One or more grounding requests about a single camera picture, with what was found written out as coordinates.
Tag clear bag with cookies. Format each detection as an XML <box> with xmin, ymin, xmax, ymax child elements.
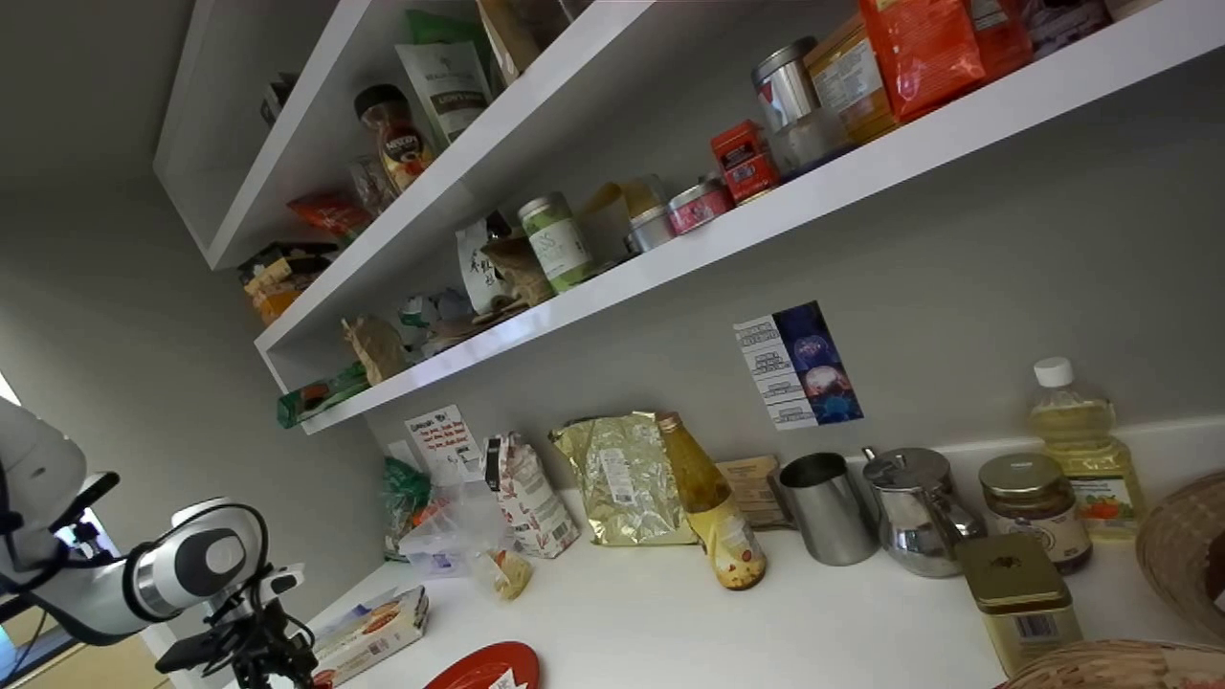
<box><xmin>395</xmin><ymin>491</ymin><xmax>536</xmax><ymax>606</ymax></box>

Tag gold foil bag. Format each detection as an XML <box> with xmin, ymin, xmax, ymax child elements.
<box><xmin>549</xmin><ymin>404</ymin><xmax>702</xmax><ymax>550</ymax></box>

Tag pink round tin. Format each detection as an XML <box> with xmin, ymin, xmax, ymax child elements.
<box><xmin>661</xmin><ymin>177</ymin><xmax>735</xmax><ymax>236</ymax></box>

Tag white red coffee bag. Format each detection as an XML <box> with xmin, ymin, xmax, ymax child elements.
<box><xmin>481</xmin><ymin>427</ymin><xmax>586</xmax><ymax>561</ymax></box>

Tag tall food carton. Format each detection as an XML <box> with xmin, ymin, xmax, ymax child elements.
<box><xmin>471</xmin><ymin>0</ymin><xmax>574</xmax><ymax>87</ymax></box>

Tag white round tin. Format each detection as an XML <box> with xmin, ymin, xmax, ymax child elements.
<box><xmin>624</xmin><ymin>201</ymin><xmax>678</xmax><ymax>255</ymax></box>

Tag white wall shelf unit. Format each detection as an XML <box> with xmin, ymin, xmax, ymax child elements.
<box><xmin>151</xmin><ymin>0</ymin><xmax>1225</xmax><ymax>439</ymax></box>

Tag glass jar gold lid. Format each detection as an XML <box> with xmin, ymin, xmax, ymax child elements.
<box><xmin>978</xmin><ymin>450</ymin><xmax>1094</xmax><ymax>573</ymax></box>

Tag yellow orange packets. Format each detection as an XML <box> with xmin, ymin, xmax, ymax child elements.
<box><xmin>241</xmin><ymin>244</ymin><xmax>340</xmax><ymax>325</ymax></box>

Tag blue white wall poster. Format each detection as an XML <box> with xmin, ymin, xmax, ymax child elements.
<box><xmin>729</xmin><ymin>297</ymin><xmax>864</xmax><ymax>431</ymax></box>

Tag red snack bag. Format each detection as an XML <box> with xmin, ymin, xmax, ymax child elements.
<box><xmin>964</xmin><ymin>0</ymin><xmax>1033</xmax><ymax>82</ymax></box>

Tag small wooden box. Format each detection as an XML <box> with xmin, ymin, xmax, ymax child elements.
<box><xmin>711</xmin><ymin>450</ymin><xmax>797</xmax><ymax>533</ymax></box>

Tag orange foil bag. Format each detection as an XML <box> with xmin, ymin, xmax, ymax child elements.
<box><xmin>853</xmin><ymin>0</ymin><xmax>988</xmax><ymax>126</ymax></box>

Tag brown crumpled packet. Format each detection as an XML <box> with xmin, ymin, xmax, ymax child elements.
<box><xmin>479</xmin><ymin>232</ymin><xmax>555</xmax><ymax>309</ymax></box>

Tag brown lidded jar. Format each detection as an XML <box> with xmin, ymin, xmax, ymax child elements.
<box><xmin>352</xmin><ymin>82</ymin><xmax>432</xmax><ymax>205</ymax></box>

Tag red flat package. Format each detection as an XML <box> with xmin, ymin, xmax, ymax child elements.
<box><xmin>284</xmin><ymin>189</ymin><xmax>374</xmax><ymax>244</ymax></box>

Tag dark small item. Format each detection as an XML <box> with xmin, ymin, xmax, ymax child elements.
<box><xmin>257</xmin><ymin>73</ymin><xmax>298</xmax><ymax>130</ymax></box>

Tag gold tea tin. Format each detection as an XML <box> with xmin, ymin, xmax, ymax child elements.
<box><xmin>950</xmin><ymin>529</ymin><xmax>1089</xmax><ymax>681</ymax></box>

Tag green white bag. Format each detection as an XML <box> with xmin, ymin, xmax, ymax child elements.
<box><xmin>392</xmin><ymin>8</ymin><xmax>498</xmax><ymax>142</ymax></box>

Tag green flat packet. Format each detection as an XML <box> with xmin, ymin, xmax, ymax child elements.
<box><xmin>277</xmin><ymin>365</ymin><xmax>374</xmax><ymax>431</ymax></box>

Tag oil bottle white cap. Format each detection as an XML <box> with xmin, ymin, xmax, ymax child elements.
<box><xmin>1027</xmin><ymin>352</ymin><xmax>1150</xmax><ymax>543</ymax></box>

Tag round wicker basket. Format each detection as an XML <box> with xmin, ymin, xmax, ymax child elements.
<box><xmin>1131</xmin><ymin>467</ymin><xmax>1225</xmax><ymax>642</ymax></box>

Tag silver tin can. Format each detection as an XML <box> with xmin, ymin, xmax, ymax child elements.
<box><xmin>749</xmin><ymin>33</ymin><xmax>821</xmax><ymax>133</ymax></box>

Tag steel cup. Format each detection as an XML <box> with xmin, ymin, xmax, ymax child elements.
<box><xmin>774</xmin><ymin>446</ymin><xmax>881</xmax><ymax>569</ymax></box>

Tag steel teapot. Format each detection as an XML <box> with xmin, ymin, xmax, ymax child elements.
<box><xmin>858</xmin><ymin>439</ymin><xmax>988</xmax><ymax>583</ymax></box>

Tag green plastic bag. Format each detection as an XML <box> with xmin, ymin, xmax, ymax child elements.
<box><xmin>379</xmin><ymin>455</ymin><xmax>438</xmax><ymax>541</ymax></box>

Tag green labelled jar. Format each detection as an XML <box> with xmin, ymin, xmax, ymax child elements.
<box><xmin>515</xmin><ymin>190</ymin><xmax>597</xmax><ymax>293</ymax></box>

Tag flat wicker basket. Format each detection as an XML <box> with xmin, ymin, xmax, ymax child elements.
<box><xmin>993</xmin><ymin>637</ymin><xmax>1225</xmax><ymax>689</ymax></box>

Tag brown paper bag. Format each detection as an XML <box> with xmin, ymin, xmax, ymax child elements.
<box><xmin>336</xmin><ymin>309</ymin><xmax>415</xmax><ymax>388</ymax></box>

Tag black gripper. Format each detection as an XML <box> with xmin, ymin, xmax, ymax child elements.
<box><xmin>151</xmin><ymin>566</ymin><xmax>322</xmax><ymax>689</ymax></box>

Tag white black printed carton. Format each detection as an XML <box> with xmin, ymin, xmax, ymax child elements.
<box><xmin>453</xmin><ymin>209</ymin><xmax>515</xmax><ymax>321</ymax></box>

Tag yellow food box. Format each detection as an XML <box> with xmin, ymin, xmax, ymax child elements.
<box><xmin>799</xmin><ymin>16</ymin><xmax>895</xmax><ymax>147</ymax></box>

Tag white long carton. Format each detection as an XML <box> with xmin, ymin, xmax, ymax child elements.
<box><xmin>303</xmin><ymin>583</ymin><xmax>432</xmax><ymax>689</ymax></box>

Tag yellow glass bottle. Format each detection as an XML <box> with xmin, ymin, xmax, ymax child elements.
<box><xmin>654</xmin><ymin>413</ymin><xmax>774</xmax><ymax>594</ymax></box>

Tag yellow brown package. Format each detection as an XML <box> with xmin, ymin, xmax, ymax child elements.
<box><xmin>574</xmin><ymin>180</ymin><xmax>666</xmax><ymax>263</ymax></box>

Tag red small box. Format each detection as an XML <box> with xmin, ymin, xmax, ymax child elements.
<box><xmin>708</xmin><ymin>120</ymin><xmax>781</xmax><ymax>205</ymax></box>

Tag clear plastic bag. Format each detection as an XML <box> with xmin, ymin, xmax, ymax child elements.
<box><xmin>395</xmin><ymin>284</ymin><xmax>481</xmax><ymax>361</ymax></box>

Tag white tea sign paper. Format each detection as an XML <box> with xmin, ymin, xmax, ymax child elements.
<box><xmin>401</xmin><ymin>403</ymin><xmax>486</xmax><ymax>495</ymax></box>

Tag dark food package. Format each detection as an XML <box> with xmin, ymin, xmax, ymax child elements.
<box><xmin>1019</xmin><ymin>0</ymin><xmax>1112</xmax><ymax>56</ymax></box>

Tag red plate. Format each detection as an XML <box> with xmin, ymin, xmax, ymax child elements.
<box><xmin>420</xmin><ymin>637</ymin><xmax>549</xmax><ymax>689</ymax></box>

